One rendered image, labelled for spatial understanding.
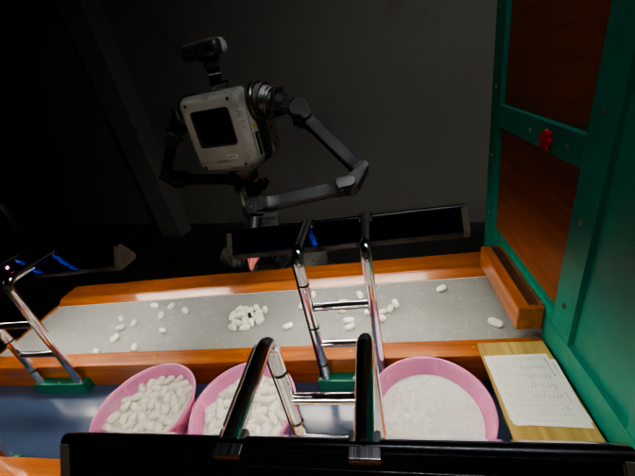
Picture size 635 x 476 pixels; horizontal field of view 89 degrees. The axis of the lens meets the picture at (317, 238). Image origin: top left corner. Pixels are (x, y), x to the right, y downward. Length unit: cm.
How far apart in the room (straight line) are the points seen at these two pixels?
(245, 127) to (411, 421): 119
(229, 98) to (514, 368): 130
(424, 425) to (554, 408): 25
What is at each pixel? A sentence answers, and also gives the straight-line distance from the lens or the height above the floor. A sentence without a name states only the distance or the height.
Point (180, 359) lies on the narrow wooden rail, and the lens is 113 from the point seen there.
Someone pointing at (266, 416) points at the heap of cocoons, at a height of 74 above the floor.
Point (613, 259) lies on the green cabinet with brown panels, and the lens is 73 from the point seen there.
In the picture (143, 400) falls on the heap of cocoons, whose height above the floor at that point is 74.
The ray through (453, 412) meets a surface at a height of 73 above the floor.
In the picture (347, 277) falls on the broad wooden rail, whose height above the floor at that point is 76.
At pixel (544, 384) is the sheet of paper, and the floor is 78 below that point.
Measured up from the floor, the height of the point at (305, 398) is 97.
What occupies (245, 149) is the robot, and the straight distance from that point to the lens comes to 148.
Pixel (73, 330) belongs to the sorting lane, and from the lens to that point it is 164.
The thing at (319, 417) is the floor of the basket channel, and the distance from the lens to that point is 95.
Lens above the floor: 146
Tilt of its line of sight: 27 degrees down
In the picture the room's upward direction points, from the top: 12 degrees counter-clockwise
